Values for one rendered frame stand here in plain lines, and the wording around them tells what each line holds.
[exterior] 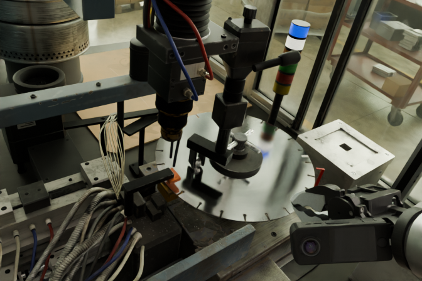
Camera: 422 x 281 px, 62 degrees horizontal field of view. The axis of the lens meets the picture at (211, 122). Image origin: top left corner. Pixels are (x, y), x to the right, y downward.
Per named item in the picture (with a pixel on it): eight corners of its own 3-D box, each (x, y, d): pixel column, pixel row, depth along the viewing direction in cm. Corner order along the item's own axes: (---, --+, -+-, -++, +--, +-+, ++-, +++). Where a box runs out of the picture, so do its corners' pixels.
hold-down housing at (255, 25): (233, 114, 63) (258, 1, 51) (247, 129, 59) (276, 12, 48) (206, 119, 60) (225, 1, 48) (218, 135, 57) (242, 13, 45)
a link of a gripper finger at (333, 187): (314, 208, 53) (360, 224, 46) (306, 211, 53) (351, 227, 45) (312, 178, 53) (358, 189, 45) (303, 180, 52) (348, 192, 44)
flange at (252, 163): (216, 134, 77) (218, 125, 76) (265, 148, 76) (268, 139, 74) (202, 165, 69) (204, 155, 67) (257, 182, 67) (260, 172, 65)
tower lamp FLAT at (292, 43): (293, 42, 90) (296, 31, 88) (306, 49, 87) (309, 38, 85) (281, 44, 87) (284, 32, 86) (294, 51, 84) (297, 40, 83)
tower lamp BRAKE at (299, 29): (296, 30, 88) (300, 19, 86) (310, 37, 85) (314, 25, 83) (284, 32, 85) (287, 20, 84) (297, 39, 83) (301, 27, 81)
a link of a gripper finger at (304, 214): (315, 212, 60) (358, 229, 51) (287, 221, 57) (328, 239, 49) (314, 195, 59) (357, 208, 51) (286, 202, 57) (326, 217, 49)
